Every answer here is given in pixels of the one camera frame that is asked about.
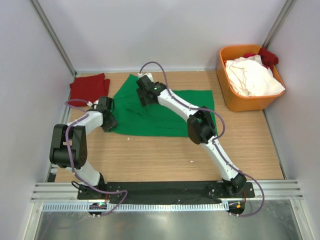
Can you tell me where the white crumpled t-shirt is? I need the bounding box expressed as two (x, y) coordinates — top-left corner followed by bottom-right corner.
(225, 54), (285, 97)

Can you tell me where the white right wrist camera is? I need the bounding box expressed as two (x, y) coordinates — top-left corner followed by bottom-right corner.
(137, 72), (154, 82)

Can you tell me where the green t-shirt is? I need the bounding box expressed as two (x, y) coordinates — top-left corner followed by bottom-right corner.
(111, 74), (216, 139)

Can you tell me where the orange plastic bin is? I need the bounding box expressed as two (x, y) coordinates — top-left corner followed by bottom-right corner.
(216, 44), (284, 112)

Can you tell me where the aluminium corner post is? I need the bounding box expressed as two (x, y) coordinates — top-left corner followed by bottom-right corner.
(262, 0), (297, 49)
(29, 0), (77, 77)

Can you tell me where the aluminium frame rail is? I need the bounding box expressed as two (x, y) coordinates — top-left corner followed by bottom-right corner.
(30, 179), (303, 203)

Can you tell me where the dark red t-shirt in bin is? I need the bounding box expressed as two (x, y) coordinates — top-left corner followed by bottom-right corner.
(243, 46), (279, 71)

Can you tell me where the left aluminium corner post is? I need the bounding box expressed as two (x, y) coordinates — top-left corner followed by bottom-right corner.
(29, 0), (77, 77)

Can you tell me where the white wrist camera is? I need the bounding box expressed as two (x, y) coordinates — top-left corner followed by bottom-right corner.
(137, 72), (154, 82)
(86, 100), (99, 109)

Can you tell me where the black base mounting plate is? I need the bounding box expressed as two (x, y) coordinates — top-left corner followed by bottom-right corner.
(71, 181), (255, 205)

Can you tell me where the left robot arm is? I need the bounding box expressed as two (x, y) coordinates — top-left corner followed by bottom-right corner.
(49, 96), (118, 200)

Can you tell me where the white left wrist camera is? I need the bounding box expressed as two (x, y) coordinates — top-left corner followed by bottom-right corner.
(86, 100), (99, 109)

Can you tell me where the folded red t-shirt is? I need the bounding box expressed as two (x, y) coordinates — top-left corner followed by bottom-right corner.
(69, 73), (110, 107)

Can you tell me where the right aluminium corner post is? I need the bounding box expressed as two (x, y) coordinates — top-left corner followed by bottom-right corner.
(262, 0), (297, 49)

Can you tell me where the white slotted cable duct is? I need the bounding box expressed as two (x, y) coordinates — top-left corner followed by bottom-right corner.
(42, 201), (229, 212)

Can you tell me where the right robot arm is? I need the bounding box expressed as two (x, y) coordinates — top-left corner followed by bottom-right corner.
(136, 73), (247, 198)

